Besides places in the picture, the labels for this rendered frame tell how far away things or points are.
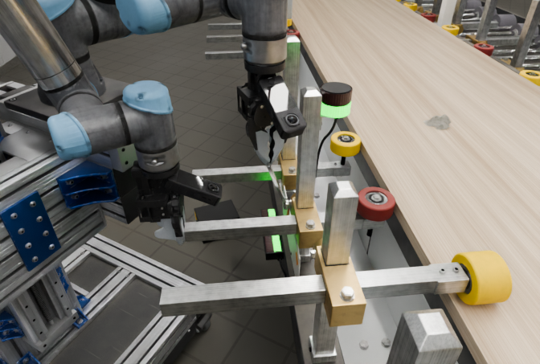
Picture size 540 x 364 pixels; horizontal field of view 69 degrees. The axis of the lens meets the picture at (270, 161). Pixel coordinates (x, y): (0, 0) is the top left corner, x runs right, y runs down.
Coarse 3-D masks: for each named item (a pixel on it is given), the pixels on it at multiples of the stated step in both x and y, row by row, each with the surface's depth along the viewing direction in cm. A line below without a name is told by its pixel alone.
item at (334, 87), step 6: (324, 84) 74; (330, 84) 74; (336, 84) 74; (342, 84) 74; (324, 90) 73; (330, 90) 72; (336, 90) 72; (342, 90) 72; (348, 90) 72; (336, 120) 77; (330, 132) 79; (324, 138) 80; (318, 150) 81; (318, 156) 82
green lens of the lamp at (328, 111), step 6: (324, 108) 74; (330, 108) 73; (336, 108) 73; (342, 108) 73; (348, 108) 74; (324, 114) 74; (330, 114) 73; (336, 114) 73; (342, 114) 74; (348, 114) 75
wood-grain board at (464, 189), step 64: (320, 0) 246; (384, 0) 246; (320, 64) 153; (384, 64) 153; (448, 64) 153; (384, 128) 111; (448, 128) 111; (512, 128) 111; (448, 192) 87; (512, 192) 87; (448, 256) 71; (512, 256) 71; (512, 320) 61
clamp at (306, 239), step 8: (296, 208) 87; (304, 208) 87; (312, 208) 87; (296, 216) 85; (304, 216) 85; (312, 216) 85; (304, 224) 83; (320, 224) 83; (304, 232) 81; (312, 232) 81; (320, 232) 82; (304, 240) 82; (312, 240) 83
